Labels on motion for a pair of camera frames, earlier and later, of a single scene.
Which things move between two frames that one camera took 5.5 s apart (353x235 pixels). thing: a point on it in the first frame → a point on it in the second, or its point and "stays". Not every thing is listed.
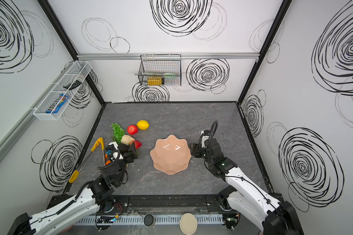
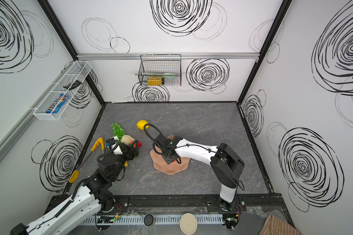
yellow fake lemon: x=142 y=125 stays
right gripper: x=198 y=150 → x=163 y=147
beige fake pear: x=126 y=139 stays
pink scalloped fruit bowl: x=170 y=154 stays
